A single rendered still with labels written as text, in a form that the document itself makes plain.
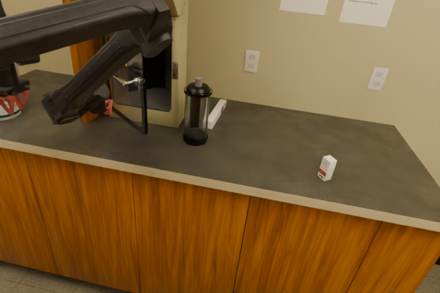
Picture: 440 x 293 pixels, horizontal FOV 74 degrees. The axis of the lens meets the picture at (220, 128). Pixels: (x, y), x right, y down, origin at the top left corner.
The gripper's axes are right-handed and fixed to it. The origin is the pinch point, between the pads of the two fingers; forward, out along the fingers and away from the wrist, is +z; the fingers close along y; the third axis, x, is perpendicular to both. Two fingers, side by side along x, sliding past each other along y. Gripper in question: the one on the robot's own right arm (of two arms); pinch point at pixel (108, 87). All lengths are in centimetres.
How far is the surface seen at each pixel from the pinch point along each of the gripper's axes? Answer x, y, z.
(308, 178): -73, -26, 2
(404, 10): -110, 29, 61
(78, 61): 18.7, 3.9, 13.1
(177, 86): -18.2, -4.1, 21.5
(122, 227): -1, -62, -3
